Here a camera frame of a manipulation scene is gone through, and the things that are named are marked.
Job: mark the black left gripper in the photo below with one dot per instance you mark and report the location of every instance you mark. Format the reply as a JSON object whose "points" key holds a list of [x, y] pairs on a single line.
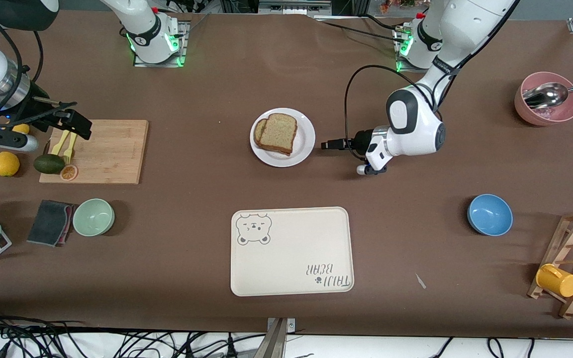
{"points": [[362, 140]]}

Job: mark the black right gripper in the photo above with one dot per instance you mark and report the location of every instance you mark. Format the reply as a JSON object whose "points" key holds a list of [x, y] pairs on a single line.
{"points": [[39, 107]]}

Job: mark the white round plate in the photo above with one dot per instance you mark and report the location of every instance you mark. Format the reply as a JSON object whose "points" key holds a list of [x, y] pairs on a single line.
{"points": [[306, 136]]}

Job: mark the plain brown bread slice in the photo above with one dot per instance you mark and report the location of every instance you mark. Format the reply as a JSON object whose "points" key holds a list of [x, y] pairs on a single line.
{"points": [[279, 133]]}

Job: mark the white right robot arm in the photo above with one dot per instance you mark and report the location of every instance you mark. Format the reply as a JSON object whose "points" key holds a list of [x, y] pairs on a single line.
{"points": [[144, 30]]}

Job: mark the yellow plastic fork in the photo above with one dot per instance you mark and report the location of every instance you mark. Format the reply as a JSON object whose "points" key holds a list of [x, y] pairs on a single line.
{"points": [[70, 149]]}

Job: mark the yellow plastic knife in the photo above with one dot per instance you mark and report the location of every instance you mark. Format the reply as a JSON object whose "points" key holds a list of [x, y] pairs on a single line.
{"points": [[59, 145]]}

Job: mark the wooden cutting board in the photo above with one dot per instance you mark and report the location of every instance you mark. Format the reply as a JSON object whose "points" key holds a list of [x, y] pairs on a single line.
{"points": [[112, 149]]}

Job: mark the dark green avocado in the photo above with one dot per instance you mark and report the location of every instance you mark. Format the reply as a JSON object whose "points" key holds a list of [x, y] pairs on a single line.
{"points": [[49, 164]]}

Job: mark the orange fruit slice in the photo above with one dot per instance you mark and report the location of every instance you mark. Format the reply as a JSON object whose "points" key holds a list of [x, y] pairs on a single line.
{"points": [[69, 173]]}

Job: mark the oval yellow lemon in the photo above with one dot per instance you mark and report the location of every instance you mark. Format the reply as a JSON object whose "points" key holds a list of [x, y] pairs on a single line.
{"points": [[22, 129]]}

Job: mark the round yellow orange fruit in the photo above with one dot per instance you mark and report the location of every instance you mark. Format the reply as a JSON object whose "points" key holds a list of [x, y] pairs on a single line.
{"points": [[6, 164]]}

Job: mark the bread slice under egg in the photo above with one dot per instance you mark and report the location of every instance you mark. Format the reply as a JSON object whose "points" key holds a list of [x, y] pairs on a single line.
{"points": [[259, 132]]}

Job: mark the pale green bowl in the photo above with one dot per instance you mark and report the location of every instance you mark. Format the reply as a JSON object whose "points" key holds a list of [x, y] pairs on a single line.
{"points": [[93, 217]]}

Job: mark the dark grey cloth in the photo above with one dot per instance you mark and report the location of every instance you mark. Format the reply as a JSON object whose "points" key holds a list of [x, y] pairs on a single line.
{"points": [[47, 223]]}

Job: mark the cream bear print tray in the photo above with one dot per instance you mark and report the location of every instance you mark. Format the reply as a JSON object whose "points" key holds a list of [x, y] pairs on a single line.
{"points": [[291, 258]]}

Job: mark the small white tape scrap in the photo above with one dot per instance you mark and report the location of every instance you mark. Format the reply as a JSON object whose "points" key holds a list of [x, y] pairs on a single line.
{"points": [[420, 281]]}

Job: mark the blue bowl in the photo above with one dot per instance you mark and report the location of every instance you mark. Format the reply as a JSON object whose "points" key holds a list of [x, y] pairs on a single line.
{"points": [[490, 215]]}

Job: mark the pink ribbed bowl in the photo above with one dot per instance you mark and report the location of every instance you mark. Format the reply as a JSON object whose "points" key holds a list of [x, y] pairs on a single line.
{"points": [[547, 118]]}

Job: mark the aluminium beam below table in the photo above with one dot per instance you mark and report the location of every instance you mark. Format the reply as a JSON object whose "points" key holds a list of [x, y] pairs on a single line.
{"points": [[272, 345]]}

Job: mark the metal spoon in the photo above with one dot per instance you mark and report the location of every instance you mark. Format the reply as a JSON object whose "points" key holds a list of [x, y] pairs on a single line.
{"points": [[547, 94]]}

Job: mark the wooden peg drying rack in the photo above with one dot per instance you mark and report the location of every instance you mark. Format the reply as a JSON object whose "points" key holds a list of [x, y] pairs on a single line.
{"points": [[560, 253]]}

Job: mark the yellow plastic mug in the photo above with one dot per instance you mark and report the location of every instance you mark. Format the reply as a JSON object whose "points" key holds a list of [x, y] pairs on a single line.
{"points": [[560, 282]]}

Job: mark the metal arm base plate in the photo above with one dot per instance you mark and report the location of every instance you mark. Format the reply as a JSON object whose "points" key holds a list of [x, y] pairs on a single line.
{"points": [[183, 49], [421, 70]]}

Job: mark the grey metal frame beam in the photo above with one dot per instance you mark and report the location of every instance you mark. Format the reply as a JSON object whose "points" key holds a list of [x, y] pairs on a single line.
{"points": [[291, 6]]}

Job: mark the small metal table bracket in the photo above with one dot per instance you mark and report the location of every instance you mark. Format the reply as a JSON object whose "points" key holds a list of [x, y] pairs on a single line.
{"points": [[290, 325]]}

